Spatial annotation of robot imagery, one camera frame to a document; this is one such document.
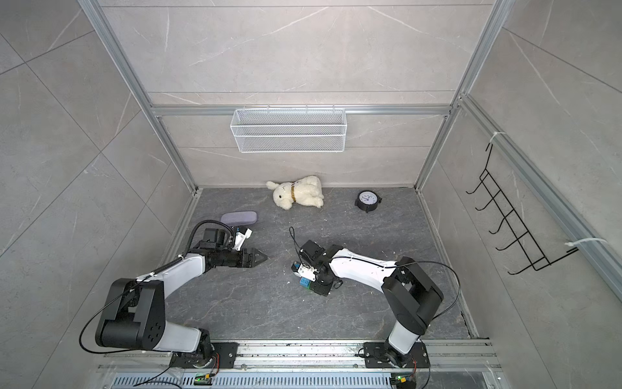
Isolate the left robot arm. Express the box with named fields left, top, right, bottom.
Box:
left=78, top=248, right=268, bottom=368

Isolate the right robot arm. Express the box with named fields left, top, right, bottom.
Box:
left=292, top=241, right=444, bottom=368

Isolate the white plush dog toy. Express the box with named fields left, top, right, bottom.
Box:
left=266, top=176, right=324, bottom=210

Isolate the black round clock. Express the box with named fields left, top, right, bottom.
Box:
left=355, top=190, right=382, bottom=213

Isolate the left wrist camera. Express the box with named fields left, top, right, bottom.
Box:
left=233, top=226, right=253, bottom=251

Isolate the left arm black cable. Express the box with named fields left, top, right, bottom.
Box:
left=185, top=219, right=234, bottom=256

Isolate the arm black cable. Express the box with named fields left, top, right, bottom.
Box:
left=185, top=219, right=234, bottom=256
left=402, top=259, right=462, bottom=322

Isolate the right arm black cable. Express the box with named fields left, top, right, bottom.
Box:
left=402, top=259, right=462, bottom=322

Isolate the white vented cable tray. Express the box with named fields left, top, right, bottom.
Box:
left=110, top=372, right=393, bottom=388

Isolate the white wire mesh basket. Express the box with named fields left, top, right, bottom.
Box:
left=230, top=108, right=348, bottom=153

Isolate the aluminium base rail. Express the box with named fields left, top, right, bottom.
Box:
left=96, top=339, right=504, bottom=374

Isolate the black wall hook rack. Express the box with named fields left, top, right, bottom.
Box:
left=465, top=144, right=579, bottom=276

